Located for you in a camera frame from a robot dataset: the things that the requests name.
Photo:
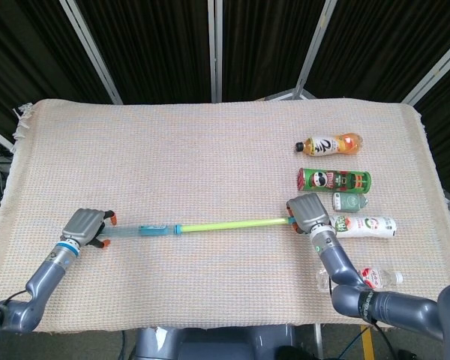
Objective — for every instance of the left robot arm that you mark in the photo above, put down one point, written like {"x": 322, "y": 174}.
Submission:
{"x": 37, "y": 285}

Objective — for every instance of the green Pringles can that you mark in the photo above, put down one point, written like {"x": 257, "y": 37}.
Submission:
{"x": 333, "y": 180}

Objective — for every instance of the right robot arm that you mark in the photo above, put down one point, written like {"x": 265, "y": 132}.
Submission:
{"x": 367, "y": 285}

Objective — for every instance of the clear water bottle red label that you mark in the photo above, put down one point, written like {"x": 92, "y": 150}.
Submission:
{"x": 375, "y": 277}

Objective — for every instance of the beige woven tablecloth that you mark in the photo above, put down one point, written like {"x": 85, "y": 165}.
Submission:
{"x": 191, "y": 157}

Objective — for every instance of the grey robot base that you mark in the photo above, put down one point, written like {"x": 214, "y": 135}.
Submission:
{"x": 217, "y": 343}

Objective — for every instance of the orange drink bottle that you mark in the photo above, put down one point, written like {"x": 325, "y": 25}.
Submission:
{"x": 330, "y": 144}

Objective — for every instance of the blue green water pump toy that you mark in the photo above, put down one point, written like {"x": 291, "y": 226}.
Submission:
{"x": 195, "y": 227}

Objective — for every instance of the white labelled yellow-cap bottle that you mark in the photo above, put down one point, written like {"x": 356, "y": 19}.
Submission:
{"x": 363, "y": 227}

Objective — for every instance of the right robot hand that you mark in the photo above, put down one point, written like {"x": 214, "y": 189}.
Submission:
{"x": 309, "y": 213}

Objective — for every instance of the folding screen with metal frames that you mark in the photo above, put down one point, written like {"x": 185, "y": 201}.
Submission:
{"x": 217, "y": 48}

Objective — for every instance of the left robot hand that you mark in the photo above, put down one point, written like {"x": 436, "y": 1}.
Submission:
{"x": 84, "y": 227}

